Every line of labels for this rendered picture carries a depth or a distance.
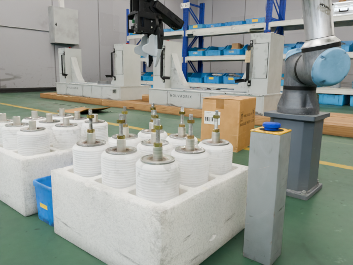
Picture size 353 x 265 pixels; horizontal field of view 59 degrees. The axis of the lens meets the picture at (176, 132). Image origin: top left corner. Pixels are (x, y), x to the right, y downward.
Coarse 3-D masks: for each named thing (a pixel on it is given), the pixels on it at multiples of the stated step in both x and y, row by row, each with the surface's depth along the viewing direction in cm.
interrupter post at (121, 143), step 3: (117, 141) 74; (120, 141) 74; (123, 141) 74; (117, 144) 74; (120, 144) 74; (123, 144) 74; (117, 147) 74; (120, 147) 74; (123, 147) 74; (117, 150) 74; (120, 150) 74; (123, 150) 74
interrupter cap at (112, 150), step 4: (108, 148) 76; (112, 148) 76; (116, 148) 77; (128, 148) 77; (132, 148) 77; (136, 148) 76; (108, 152) 72; (112, 152) 72; (116, 152) 72; (120, 152) 72; (124, 152) 72; (128, 152) 72; (132, 152) 73
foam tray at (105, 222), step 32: (64, 192) 80; (96, 192) 71; (128, 192) 69; (192, 192) 69; (224, 192) 78; (64, 224) 82; (96, 224) 72; (128, 224) 65; (160, 224) 59; (192, 224) 68; (224, 224) 80; (96, 256) 74; (128, 256) 67; (160, 256) 61; (192, 256) 70
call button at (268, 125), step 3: (264, 123) 70; (267, 123) 70; (270, 123) 70; (273, 123) 70; (276, 123) 70; (279, 123) 71; (264, 126) 70; (267, 126) 69; (270, 126) 69; (273, 126) 69; (276, 126) 69; (279, 126) 69; (267, 129) 70; (270, 129) 70; (273, 129) 69; (276, 129) 70
